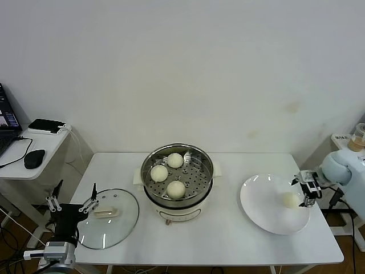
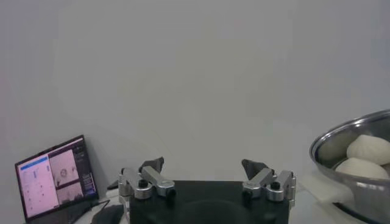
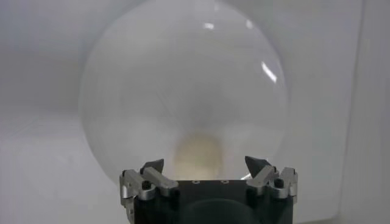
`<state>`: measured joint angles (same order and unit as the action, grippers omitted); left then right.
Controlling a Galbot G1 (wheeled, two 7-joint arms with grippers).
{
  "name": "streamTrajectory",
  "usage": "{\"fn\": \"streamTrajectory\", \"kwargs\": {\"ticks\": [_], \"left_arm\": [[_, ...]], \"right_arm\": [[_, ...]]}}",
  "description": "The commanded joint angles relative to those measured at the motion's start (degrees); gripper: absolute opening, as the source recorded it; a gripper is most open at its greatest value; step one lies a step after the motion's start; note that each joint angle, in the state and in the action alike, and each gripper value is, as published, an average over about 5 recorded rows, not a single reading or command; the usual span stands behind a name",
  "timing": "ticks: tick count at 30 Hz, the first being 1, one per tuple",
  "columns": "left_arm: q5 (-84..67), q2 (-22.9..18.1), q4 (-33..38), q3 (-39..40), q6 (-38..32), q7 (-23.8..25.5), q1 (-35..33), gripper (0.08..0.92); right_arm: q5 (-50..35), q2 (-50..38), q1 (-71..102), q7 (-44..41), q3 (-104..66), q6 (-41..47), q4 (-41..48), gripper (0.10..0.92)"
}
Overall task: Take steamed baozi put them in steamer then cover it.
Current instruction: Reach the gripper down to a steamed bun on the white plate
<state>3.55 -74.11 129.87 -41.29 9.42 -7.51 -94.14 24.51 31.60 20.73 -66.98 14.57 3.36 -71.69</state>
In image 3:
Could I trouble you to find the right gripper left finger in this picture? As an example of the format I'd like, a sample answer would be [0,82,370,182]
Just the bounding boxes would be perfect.
[119,158,180,214]

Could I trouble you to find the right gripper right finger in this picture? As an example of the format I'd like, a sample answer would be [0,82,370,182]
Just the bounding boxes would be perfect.
[244,155,299,205]

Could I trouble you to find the white round plate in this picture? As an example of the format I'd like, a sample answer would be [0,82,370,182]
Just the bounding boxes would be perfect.
[78,0,289,183]

